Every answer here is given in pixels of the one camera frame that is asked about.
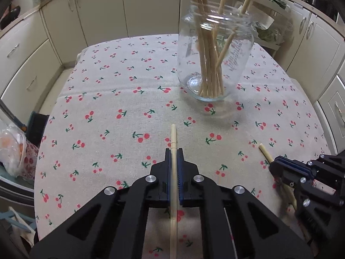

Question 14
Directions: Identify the cream doors and drawers cabinet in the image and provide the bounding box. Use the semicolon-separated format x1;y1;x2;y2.
280;0;345;154

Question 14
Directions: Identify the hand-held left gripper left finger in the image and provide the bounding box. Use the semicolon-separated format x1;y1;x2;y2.
29;148;171;259

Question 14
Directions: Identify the grey sliding door frame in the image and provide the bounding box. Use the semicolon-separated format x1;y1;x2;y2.
0;164;35;208

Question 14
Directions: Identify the dark blue dustpan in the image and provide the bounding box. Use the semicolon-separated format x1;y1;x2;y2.
25;112;50;147

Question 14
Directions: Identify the cream door cabinet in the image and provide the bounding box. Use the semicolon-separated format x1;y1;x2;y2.
40;0;186;52

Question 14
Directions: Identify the floral trash bin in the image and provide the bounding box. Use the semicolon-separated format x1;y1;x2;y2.
22;143;40;180

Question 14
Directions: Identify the bunch of bamboo chopsticks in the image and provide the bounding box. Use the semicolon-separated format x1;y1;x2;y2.
183;0;260;98

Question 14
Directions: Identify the cherry-print tablecloth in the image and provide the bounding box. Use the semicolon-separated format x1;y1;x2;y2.
34;34;333;259

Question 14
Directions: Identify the clear glass jar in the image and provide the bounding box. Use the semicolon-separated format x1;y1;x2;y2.
177;1;255;102

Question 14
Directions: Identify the bamboo chopstick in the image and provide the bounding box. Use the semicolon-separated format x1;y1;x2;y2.
169;124;179;259
258;144;297;210

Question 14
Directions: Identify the white plastic bag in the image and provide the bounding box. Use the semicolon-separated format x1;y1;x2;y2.
252;12;275;30

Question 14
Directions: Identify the white rolling cart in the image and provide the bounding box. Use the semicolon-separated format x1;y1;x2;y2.
234;0;294;52

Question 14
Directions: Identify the cream drawer cabinet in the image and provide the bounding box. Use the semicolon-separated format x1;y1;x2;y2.
0;9;65;106

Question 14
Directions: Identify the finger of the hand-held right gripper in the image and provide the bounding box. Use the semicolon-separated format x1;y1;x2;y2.
275;154;345;178
269;161;316;211

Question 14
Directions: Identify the clear plastic trash bag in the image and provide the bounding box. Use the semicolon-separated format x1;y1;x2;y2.
0;123;27;177

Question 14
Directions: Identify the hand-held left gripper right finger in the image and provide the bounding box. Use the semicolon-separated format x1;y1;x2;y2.
178;149;314;259

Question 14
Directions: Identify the mop with metal handle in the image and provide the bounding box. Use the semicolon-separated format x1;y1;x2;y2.
0;100;27;131

